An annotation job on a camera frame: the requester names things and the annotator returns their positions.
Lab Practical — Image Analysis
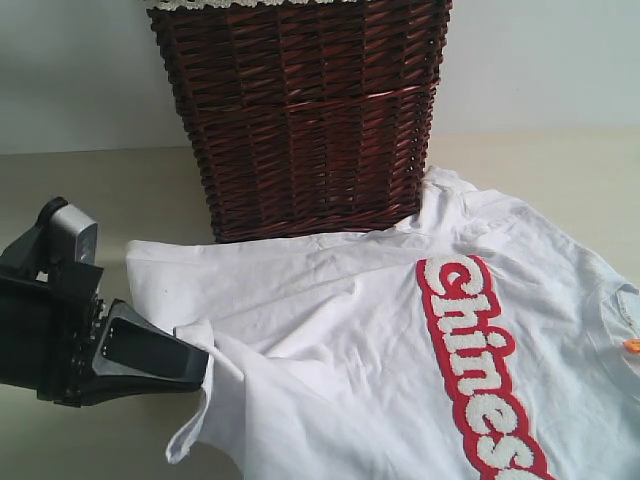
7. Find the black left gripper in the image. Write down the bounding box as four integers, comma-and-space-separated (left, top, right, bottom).
1, 263, 209, 408

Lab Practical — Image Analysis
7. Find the white t-shirt with red lettering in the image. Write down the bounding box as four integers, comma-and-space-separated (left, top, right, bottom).
126, 167, 639, 479

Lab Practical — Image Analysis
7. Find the dark brown wicker basket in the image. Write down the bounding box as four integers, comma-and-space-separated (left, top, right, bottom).
145, 0, 452, 243

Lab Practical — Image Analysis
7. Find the orange garment tag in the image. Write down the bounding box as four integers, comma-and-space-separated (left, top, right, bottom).
623, 338, 640, 355

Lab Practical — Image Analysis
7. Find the grey left wrist camera module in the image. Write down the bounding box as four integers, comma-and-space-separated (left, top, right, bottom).
1, 197, 98, 280

